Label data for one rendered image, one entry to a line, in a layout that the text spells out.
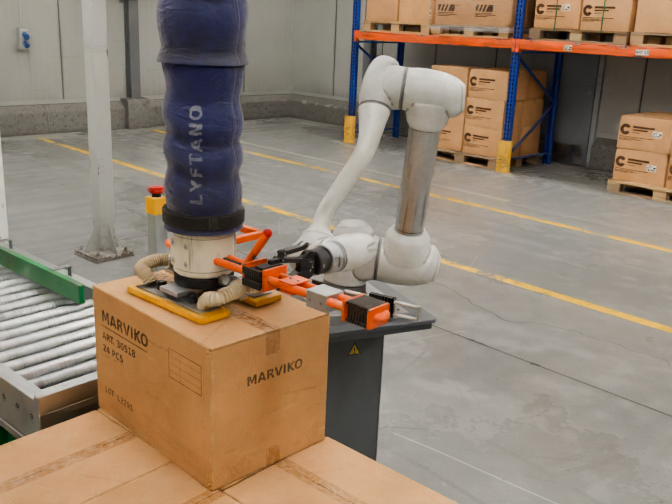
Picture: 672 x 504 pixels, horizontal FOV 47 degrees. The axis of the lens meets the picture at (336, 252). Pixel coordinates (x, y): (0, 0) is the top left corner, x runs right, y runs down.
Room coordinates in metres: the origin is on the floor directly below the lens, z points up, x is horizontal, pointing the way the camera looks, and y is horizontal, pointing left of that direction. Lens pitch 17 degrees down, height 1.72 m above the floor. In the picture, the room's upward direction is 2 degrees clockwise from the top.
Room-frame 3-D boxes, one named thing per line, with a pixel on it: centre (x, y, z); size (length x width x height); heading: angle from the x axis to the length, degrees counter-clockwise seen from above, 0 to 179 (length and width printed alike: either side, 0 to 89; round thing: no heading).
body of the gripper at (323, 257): (2.03, 0.07, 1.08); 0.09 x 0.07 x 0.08; 138
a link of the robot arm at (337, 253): (2.09, 0.02, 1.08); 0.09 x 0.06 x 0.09; 48
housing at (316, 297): (1.78, 0.02, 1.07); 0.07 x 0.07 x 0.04; 49
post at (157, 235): (3.09, 0.74, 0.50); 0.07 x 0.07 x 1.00; 49
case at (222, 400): (2.08, 0.36, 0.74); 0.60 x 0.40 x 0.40; 45
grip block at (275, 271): (1.92, 0.18, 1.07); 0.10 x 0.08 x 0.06; 139
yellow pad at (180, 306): (2.02, 0.44, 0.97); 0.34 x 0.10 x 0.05; 49
